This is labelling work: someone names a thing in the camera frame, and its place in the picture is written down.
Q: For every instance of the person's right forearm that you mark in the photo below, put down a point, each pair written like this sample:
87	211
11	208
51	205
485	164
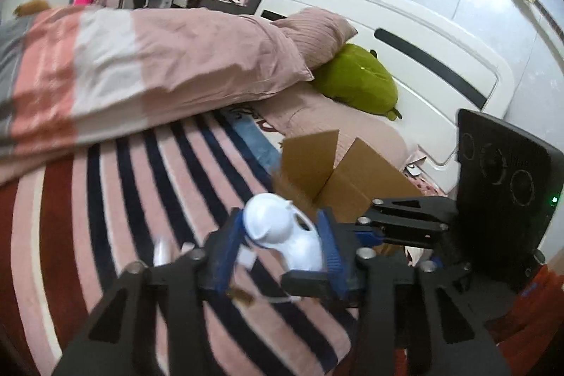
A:
544	314

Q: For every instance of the pink white striped duvet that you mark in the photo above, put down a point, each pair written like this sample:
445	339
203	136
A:
132	72

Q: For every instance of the guitar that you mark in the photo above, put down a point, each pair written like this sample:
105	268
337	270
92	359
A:
535	4

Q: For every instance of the white bed headboard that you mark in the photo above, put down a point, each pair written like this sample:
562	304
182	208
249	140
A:
423	50

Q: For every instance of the white figurine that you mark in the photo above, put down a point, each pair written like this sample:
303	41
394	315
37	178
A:
282	230

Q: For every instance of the cardboard box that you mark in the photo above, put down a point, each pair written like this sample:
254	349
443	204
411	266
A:
352	182

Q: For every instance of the pink printed bed sheet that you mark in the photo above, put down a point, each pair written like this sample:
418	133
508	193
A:
317	116

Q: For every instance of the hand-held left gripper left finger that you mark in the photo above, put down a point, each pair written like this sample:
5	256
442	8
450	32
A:
219	259

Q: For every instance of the brown plush toy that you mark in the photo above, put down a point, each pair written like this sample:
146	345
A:
31	7

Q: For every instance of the pink pillow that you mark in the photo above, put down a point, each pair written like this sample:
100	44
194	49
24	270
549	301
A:
315	37

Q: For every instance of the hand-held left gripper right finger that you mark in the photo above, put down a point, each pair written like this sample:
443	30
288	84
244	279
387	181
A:
335	263

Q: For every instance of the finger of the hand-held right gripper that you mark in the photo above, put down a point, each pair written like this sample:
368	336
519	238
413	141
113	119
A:
414	208
409	236

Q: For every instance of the striped blanket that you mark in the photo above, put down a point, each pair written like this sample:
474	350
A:
132	200

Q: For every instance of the green plush toy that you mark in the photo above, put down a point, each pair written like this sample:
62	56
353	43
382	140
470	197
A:
359	78

